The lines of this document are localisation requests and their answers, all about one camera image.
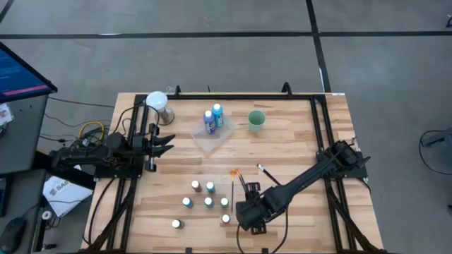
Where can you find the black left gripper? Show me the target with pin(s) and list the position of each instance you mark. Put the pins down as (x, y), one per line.
(144, 146)

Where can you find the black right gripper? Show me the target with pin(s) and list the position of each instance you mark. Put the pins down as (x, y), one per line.
(250, 213)

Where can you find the small bright red paint bottle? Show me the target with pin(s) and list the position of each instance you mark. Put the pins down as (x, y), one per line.
(225, 219)

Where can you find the small light green paint bottle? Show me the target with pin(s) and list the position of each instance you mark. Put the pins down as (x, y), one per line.
(224, 202)

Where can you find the silver ferrule black paint brush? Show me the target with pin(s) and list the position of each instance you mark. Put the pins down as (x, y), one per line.
(266, 173)

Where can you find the small viridian green paint bottle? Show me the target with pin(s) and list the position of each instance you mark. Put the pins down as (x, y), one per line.
(208, 202)

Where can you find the small turquoise paint bottle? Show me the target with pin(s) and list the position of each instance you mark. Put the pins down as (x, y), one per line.
(210, 186)

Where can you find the large dark blue paint bottle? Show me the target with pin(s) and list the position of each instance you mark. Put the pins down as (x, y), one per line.
(209, 123)

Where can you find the small dark red paint bottle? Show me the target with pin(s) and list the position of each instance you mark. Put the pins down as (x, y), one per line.
(196, 186)

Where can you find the large light blue paint bottle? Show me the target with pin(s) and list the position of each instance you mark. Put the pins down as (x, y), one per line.
(217, 116)

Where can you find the small cerulean blue paint bottle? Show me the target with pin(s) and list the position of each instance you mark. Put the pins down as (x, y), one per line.
(187, 202)

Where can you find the small black paint bottle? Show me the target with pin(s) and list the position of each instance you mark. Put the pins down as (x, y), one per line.
(176, 224)

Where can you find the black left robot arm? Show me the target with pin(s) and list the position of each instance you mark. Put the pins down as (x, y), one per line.
(88, 153)

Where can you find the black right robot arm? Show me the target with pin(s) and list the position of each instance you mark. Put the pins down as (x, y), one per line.
(307, 176)

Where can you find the orange fan paint brush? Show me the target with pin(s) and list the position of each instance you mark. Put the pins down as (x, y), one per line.
(232, 190)

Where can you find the orange tipped round paint brush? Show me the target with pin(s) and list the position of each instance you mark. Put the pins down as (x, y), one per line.
(242, 181)

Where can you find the white mushroom lamp brass base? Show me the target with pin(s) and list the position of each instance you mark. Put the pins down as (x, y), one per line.
(156, 99)

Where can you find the clear plastic container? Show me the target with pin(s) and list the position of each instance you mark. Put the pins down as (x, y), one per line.
(212, 143)

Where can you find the pale green plastic cup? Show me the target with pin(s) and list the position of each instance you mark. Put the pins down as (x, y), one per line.
(256, 121)

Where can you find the black desk bar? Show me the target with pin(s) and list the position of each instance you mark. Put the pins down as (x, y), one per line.
(60, 173)

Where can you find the white printed cardboard box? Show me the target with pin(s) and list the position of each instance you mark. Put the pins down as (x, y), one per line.
(65, 192)

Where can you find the white tape roll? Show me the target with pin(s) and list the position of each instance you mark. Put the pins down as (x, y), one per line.
(43, 214)

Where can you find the computer monitor blue screen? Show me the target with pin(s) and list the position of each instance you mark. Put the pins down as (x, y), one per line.
(17, 75)

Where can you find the papers on desk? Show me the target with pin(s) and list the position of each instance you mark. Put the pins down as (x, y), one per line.
(4, 114)

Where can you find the black computer mouse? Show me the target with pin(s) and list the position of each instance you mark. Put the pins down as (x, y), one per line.
(10, 233)

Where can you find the small black floor object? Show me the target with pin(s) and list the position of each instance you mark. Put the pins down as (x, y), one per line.
(449, 23)

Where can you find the black frame hook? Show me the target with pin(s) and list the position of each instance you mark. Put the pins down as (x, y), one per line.
(177, 91)
(286, 88)

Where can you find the black aluminium table frame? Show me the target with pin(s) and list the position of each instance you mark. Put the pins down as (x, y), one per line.
(247, 96)

